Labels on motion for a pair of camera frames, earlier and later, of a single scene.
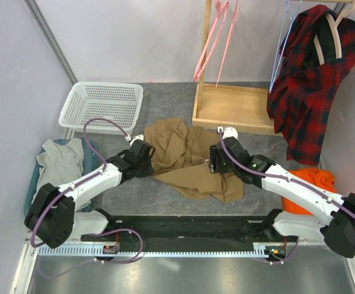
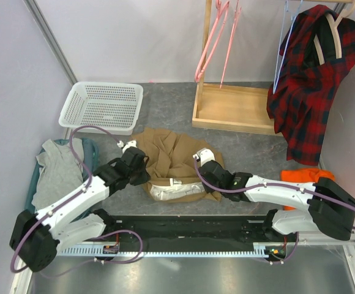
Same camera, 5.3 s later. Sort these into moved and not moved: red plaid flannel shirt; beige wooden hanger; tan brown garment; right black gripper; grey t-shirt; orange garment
Moved: tan brown garment; right black gripper
Not moved: orange garment; grey t-shirt; red plaid flannel shirt; beige wooden hanger
